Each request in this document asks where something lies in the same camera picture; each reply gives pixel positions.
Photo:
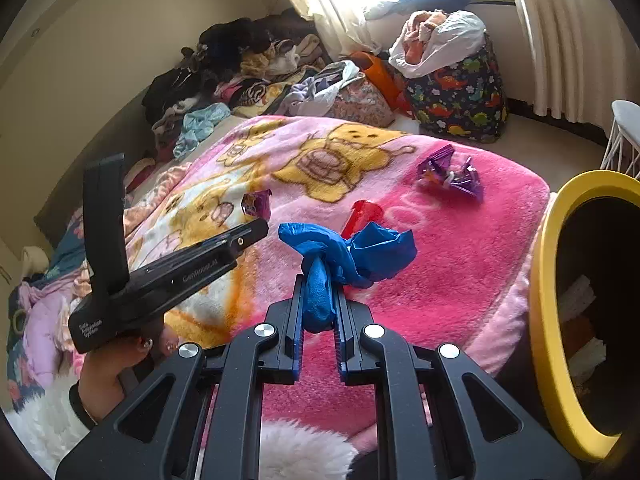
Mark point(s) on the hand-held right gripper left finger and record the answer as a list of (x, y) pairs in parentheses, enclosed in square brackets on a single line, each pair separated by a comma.
[(299, 320)]

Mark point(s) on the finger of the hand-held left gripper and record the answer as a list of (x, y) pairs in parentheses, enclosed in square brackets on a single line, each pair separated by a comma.
[(247, 235)]

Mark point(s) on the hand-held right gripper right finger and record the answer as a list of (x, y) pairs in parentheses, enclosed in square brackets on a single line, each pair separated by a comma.
[(342, 350)]

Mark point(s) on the small purple packet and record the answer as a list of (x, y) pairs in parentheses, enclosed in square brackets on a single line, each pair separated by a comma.
[(256, 203)]

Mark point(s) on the blue rubber glove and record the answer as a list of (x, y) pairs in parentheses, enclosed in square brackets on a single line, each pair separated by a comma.
[(380, 255)]

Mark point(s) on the yellow round bin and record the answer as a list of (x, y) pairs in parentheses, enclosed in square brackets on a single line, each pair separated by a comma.
[(542, 285)]

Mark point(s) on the person's left forearm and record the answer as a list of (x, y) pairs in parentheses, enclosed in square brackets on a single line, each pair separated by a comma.
[(50, 425)]

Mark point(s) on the person's left hand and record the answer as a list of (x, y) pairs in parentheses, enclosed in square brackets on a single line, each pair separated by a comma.
[(102, 380)]

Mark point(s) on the white fluffy clothing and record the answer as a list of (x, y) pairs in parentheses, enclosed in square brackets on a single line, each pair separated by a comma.
[(300, 452)]

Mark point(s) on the red foil wrapper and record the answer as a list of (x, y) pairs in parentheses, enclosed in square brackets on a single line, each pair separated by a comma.
[(360, 217)]

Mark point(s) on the light blue cloth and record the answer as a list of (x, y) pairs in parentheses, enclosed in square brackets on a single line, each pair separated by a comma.
[(200, 122)]

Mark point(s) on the pink printed blanket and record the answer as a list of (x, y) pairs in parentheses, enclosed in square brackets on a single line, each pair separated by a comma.
[(450, 260)]

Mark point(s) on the blue pink floral bedding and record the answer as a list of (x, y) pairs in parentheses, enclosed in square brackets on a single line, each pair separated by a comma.
[(35, 360)]

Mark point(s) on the white lilac garment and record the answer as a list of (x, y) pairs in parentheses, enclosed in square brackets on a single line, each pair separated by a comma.
[(310, 92)]

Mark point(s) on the floral fabric pouch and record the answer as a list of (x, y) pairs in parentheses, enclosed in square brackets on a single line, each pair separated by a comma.
[(362, 102)]

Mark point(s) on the pile of dark clothes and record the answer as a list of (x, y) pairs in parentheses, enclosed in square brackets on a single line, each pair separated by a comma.
[(225, 50)]

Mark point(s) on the purple foil wrapper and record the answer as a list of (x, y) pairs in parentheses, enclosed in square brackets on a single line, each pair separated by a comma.
[(450, 175)]

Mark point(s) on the orange bag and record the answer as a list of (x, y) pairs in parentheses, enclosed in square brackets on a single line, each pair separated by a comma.
[(380, 77)]

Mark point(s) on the orange crumpled wrapper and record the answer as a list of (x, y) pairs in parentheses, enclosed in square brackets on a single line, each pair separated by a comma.
[(580, 332)]

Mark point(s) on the cream curtain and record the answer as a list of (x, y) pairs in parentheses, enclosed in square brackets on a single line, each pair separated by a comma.
[(565, 35), (330, 0)]

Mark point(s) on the dinosaur print bag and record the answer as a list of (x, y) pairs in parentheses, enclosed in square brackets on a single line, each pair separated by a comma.
[(460, 105)]

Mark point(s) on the peach clothes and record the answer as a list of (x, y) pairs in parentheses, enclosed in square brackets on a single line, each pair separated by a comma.
[(417, 40)]

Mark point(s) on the white plastic bag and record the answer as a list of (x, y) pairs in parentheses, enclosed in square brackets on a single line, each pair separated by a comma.
[(455, 40)]

